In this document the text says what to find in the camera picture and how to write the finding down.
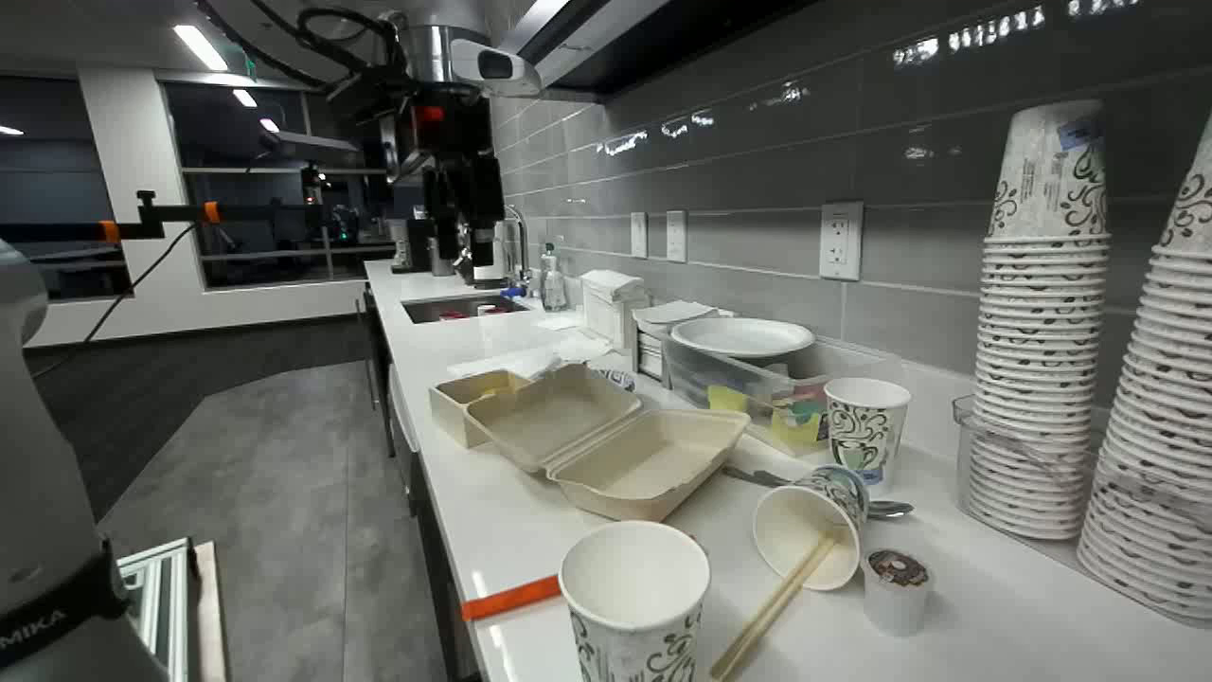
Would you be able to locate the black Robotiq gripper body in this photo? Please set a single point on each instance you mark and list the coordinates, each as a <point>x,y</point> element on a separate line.
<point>454,138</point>

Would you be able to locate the tan open box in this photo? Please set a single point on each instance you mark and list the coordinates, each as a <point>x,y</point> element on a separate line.
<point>472,406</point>

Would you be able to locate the tan clamshell takeout box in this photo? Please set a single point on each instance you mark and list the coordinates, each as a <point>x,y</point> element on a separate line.
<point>609,440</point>

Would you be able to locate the kitchen sink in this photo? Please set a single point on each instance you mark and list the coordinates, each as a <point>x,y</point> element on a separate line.
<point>461,306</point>

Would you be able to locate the clear soap bottle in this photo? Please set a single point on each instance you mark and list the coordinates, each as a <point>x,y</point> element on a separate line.
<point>553,286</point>

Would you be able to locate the metal napkin holder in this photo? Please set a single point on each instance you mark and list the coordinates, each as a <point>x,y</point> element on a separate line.
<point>609,306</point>

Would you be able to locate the ceiling light panel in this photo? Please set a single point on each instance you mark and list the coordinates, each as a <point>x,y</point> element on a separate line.
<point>197,45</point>

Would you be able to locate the lidded plastic container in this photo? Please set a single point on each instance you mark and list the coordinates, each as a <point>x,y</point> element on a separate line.
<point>677,327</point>

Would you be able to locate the black stand with orange clamps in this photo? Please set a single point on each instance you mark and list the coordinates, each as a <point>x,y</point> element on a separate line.
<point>153,214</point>

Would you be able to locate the plain white plate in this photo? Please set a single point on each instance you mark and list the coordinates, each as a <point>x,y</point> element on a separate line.
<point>739,334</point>

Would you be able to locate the clear plastic container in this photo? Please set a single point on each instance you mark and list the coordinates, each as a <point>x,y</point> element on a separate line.
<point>759,396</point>

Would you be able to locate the orange tape strip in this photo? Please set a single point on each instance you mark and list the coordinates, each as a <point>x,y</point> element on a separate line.
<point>513,594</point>

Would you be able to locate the patterned paper cup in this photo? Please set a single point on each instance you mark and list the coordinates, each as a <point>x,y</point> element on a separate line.
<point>865,430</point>
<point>796,522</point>
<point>634,593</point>

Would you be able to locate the metal framed cart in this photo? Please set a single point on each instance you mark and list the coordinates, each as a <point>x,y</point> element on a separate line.
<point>156,606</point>

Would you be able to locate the wooden chopstick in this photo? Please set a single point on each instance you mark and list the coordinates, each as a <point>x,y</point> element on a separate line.
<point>764,620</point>
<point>783,606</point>

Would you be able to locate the metal spoon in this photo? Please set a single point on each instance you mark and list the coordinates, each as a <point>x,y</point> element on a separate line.
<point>893,509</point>

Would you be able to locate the tall stack of paper cups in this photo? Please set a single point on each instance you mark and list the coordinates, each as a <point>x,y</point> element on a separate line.
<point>1159,440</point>
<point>1042,343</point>

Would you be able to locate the small white cup dark content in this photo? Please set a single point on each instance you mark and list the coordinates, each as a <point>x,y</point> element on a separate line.
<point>895,587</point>

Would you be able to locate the white light switch plate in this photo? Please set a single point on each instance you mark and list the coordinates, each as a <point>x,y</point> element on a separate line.
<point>639,233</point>

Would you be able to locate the white wall outlet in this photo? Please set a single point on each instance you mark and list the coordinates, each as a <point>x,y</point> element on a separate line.
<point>837,238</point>
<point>677,234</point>

